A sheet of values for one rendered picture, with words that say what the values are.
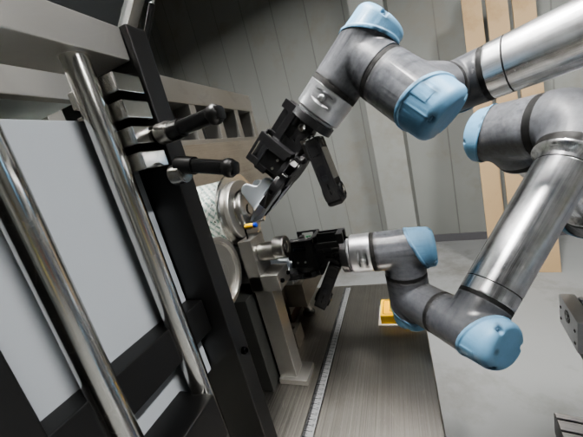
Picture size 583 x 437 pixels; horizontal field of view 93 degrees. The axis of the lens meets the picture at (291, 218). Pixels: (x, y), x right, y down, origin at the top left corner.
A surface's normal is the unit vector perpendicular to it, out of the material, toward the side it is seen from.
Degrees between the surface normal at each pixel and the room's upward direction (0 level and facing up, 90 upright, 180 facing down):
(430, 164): 90
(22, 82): 90
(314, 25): 90
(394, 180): 90
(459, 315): 38
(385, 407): 0
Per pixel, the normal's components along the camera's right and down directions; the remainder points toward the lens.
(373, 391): -0.24, -0.95
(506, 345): 0.31, 0.14
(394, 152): -0.46, 0.31
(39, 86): 0.92, -0.15
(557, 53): -0.58, 0.65
